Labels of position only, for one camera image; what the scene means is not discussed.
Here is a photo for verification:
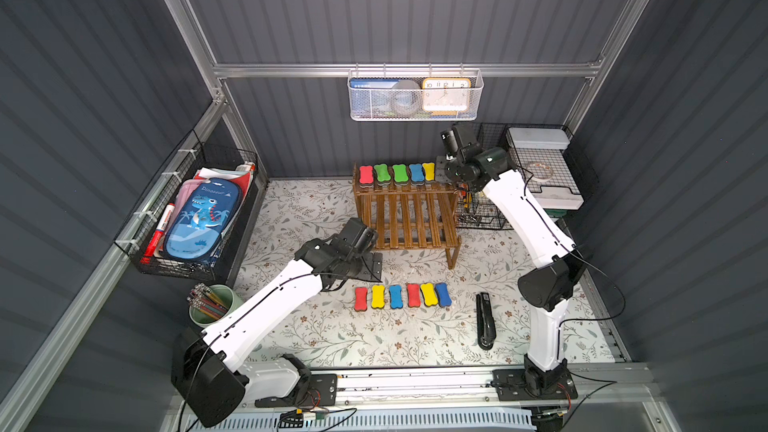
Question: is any black stapler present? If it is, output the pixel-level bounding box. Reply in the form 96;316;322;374
476;292;497;351

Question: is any light blue eraser row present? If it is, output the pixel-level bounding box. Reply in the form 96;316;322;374
408;163;426;185
388;285;404;310

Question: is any black wire wall basket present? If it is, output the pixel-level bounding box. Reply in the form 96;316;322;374
115;136;259;284

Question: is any blue box in basket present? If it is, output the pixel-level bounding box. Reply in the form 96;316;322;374
348;78;398;121

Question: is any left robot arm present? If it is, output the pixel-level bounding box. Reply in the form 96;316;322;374
171;218;382;427

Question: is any red eraser bottom row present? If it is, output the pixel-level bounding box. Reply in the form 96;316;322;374
354;287;368;312
406;283;421;308

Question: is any yellow eraser row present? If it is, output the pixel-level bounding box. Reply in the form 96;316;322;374
422;162;436;183
420;283;439;307
371;285;386;309

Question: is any wooden two-tier shelf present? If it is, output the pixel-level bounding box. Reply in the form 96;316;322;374
353;164;462;270

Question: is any black wire desk organizer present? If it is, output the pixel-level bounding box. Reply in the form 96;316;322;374
442;122;599;221

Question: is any red eraser top row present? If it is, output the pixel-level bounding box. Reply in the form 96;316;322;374
358;165;375;187

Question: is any green eraser top row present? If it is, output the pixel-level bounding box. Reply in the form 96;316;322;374
392;164;409;186
373;163;392;186

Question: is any yellow eraser bottom row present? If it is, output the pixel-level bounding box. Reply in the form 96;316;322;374
420;283;439;307
371;285;386;309

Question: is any grey tape roll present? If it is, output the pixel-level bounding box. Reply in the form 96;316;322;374
390;80;422;117

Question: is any red marker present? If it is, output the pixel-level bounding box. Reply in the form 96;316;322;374
140;203;175;264

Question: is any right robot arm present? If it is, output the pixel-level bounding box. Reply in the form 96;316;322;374
441;123;583;396

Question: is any green pencil cup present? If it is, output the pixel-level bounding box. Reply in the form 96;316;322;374
187;283;244;328

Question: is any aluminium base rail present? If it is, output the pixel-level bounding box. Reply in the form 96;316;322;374
294;362;682;431

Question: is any yellow alarm clock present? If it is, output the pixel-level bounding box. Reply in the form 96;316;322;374
422;77;472;115

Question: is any light blue eraser top row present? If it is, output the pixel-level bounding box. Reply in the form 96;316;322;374
408;163;426;185

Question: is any blue dinosaur pencil case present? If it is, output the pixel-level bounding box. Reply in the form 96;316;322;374
163;178;241;261

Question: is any light blue eraser bottom row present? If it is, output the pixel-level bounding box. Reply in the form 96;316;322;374
388;285;404;310

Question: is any yellow eraser top row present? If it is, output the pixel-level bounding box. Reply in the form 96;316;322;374
422;162;436;183

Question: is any red eraser row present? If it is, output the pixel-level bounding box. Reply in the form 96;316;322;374
406;283;421;308
354;287;368;312
358;165;375;187

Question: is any white wire hanging basket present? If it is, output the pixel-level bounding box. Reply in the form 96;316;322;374
347;68;485;122

